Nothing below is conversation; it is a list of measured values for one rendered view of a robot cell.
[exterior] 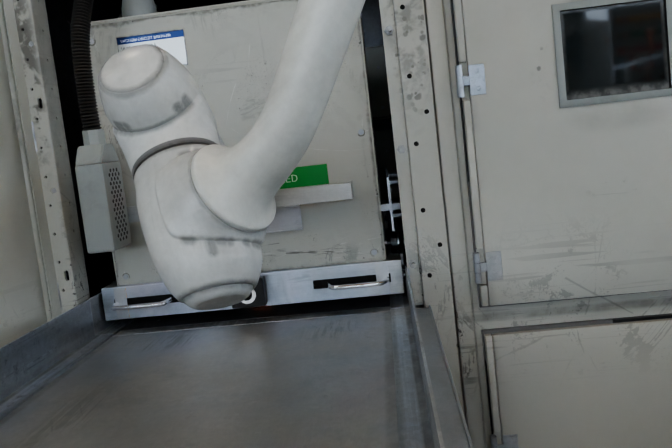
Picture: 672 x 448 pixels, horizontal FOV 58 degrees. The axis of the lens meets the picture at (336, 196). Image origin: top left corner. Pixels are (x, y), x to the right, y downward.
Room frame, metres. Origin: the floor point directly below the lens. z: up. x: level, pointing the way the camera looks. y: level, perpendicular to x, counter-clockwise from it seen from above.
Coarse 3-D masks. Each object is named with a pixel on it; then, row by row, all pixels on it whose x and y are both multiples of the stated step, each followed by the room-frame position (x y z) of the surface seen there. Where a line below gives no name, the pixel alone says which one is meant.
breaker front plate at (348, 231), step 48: (288, 0) 1.05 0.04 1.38; (96, 48) 1.08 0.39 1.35; (192, 48) 1.06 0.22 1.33; (240, 48) 1.05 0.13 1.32; (96, 96) 1.08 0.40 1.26; (240, 96) 1.06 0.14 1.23; (336, 96) 1.04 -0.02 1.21; (336, 144) 1.04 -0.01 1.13; (144, 240) 1.07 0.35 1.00; (288, 240) 1.05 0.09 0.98; (336, 240) 1.04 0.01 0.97
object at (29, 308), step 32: (0, 32) 1.04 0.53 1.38; (0, 64) 1.03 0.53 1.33; (0, 96) 1.02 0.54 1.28; (0, 128) 1.01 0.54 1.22; (32, 128) 1.04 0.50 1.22; (0, 160) 1.01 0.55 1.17; (32, 160) 1.03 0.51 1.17; (0, 192) 1.00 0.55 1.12; (0, 224) 0.99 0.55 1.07; (0, 256) 0.98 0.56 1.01; (32, 256) 1.04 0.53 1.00; (0, 288) 0.97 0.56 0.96; (32, 288) 1.03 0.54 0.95; (0, 320) 0.96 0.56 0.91; (32, 320) 1.02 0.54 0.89
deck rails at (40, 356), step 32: (64, 320) 0.95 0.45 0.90; (416, 320) 0.70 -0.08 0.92; (0, 352) 0.79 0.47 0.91; (32, 352) 0.85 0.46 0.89; (64, 352) 0.93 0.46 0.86; (416, 352) 0.77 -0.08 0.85; (0, 384) 0.78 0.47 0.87; (32, 384) 0.82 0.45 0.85; (416, 384) 0.67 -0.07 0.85; (0, 416) 0.72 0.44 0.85; (416, 416) 0.59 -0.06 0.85
